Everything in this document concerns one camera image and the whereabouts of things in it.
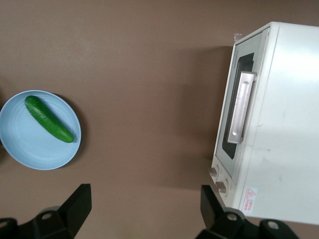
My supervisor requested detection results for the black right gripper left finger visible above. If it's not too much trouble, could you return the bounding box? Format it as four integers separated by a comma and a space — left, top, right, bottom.
0, 184, 92, 239

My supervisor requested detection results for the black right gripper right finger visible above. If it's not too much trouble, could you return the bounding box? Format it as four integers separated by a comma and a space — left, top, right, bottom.
196, 185, 298, 239

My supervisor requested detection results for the silver oven door handle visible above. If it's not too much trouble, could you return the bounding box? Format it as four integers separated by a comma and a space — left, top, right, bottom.
227, 71, 258, 144

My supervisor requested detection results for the glass oven door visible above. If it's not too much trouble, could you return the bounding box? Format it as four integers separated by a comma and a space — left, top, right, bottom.
214, 26, 271, 175

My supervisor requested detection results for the beige oven knob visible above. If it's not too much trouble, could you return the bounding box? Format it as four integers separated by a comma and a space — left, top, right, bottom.
208, 165, 221, 180
215, 178, 230, 195

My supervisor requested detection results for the white toaster oven body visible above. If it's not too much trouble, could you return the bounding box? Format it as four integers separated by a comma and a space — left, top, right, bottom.
208, 21, 319, 224

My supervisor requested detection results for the red warning sticker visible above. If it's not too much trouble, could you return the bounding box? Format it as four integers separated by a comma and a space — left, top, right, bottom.
242, 187, 259, 213

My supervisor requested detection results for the light blue round plate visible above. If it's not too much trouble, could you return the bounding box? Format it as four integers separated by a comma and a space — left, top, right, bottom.
0, 90, 82, 170

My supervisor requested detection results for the green cucumber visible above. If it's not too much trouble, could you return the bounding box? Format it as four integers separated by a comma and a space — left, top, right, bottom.
24, 95, 75, 143

